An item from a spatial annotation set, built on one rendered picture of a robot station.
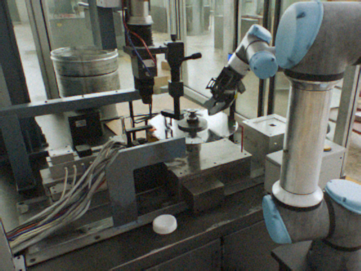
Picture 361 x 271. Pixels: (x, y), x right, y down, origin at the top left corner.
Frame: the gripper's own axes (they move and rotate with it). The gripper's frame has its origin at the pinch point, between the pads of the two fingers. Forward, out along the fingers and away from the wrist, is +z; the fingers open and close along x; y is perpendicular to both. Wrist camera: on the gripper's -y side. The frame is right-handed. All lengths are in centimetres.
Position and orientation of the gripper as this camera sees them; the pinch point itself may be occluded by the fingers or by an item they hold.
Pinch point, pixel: (211, 113)
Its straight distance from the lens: 127.0
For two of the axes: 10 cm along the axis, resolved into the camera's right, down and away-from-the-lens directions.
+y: -5.9, 1.4, -7.9
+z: -5.2, 6.9, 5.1
